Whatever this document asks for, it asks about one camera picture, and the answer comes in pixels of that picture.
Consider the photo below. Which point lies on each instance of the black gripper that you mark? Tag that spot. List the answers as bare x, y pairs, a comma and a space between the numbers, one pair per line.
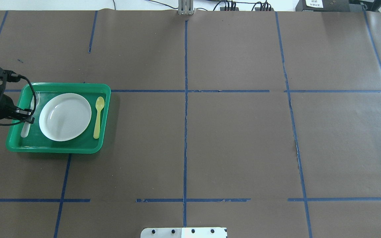
2, 106

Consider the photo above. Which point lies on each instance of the white plastic fork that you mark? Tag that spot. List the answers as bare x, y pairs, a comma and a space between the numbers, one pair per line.
26, 127

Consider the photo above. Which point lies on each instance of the white round plate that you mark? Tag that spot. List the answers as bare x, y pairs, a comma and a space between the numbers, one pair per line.
65, 117

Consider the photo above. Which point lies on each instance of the green plastic tray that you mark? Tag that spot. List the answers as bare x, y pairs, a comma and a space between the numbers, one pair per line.
37, 142

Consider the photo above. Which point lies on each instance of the yellow plastic spoon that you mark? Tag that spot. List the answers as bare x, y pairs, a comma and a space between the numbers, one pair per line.
99, 105

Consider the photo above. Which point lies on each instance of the black power strip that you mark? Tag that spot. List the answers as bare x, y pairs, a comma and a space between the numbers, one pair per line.
234, 6

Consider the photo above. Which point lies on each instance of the black device box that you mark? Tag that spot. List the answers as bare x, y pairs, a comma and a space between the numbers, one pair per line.
322, 6

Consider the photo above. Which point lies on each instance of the metal base plate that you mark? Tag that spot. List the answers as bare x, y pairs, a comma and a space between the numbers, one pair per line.
185, 232

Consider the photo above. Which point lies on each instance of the aluminium frame post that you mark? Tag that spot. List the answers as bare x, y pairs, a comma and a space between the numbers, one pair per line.
186, 7

